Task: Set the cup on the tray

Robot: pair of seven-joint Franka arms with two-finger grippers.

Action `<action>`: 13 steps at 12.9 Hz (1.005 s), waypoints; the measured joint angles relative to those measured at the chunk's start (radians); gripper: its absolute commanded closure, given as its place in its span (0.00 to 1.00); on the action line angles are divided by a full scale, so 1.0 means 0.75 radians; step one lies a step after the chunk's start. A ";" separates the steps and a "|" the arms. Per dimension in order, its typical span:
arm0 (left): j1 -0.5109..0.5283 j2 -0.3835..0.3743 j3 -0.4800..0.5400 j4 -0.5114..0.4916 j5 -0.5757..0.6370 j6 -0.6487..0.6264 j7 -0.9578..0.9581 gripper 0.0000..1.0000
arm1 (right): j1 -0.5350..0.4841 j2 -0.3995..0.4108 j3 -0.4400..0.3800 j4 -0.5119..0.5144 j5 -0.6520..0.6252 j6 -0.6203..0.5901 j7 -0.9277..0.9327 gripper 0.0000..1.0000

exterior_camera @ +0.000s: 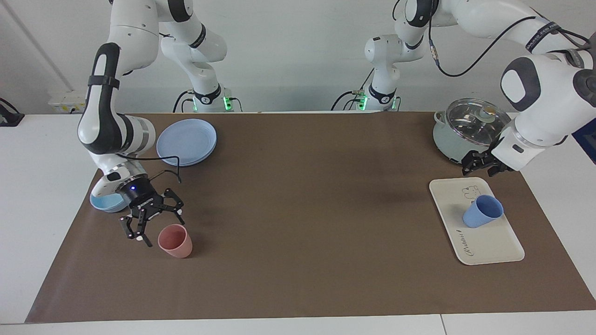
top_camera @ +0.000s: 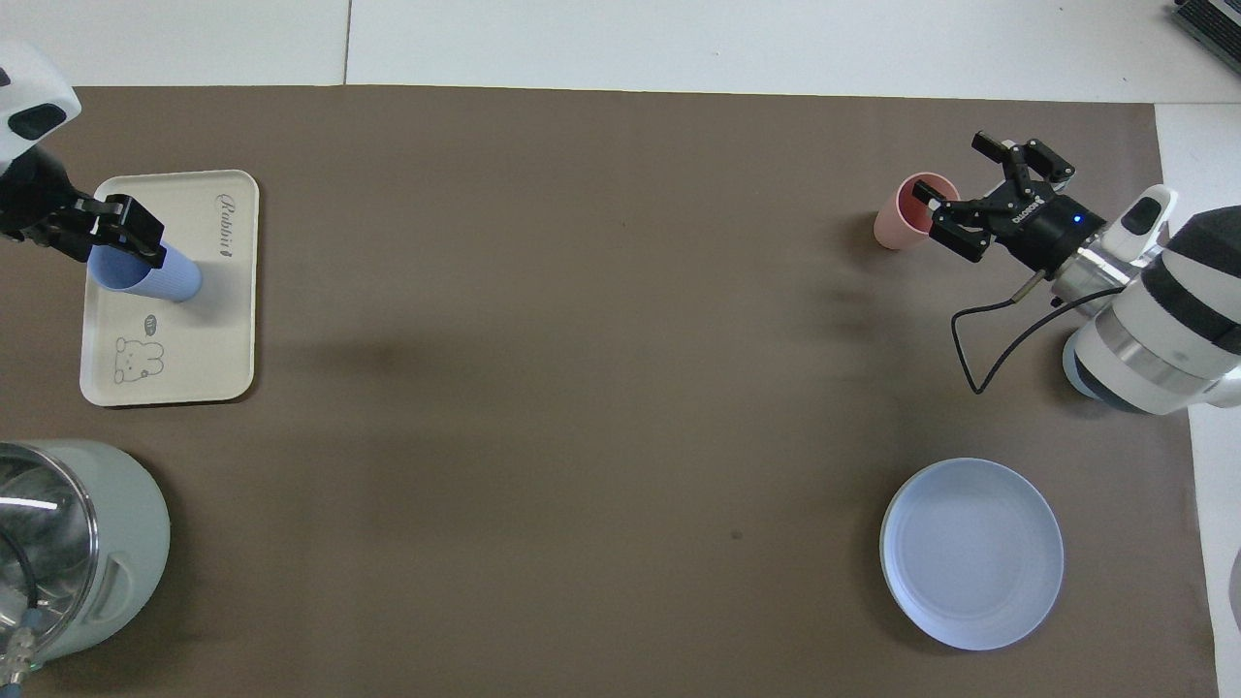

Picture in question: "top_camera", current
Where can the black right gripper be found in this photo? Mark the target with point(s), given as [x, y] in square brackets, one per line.
[1047, 231]

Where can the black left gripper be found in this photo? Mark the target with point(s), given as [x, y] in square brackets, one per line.
[39, 204]

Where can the blue ribbed cup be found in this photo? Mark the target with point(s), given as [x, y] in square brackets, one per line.
[145, 281]

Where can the pink cup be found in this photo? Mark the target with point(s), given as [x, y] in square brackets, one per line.
[897, 228]

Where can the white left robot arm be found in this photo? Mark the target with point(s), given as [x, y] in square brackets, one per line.
[34, 97]

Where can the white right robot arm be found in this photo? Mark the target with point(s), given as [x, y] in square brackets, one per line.
[1173, 330]

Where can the cream rabbit print tray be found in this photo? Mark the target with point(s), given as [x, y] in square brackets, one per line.
[194, 339]

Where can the light blue bowl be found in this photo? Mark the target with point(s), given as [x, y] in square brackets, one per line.
[1069, 364]

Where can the grey ribbed device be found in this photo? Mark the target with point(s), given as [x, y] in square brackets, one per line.
[1212, 24]

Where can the pale green cooking pot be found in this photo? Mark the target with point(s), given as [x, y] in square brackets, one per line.
[131, 543]

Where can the blue plate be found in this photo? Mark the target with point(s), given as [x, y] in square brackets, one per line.
[972, 555]

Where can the brown table mat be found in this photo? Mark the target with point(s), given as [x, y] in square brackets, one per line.
[601, 388]

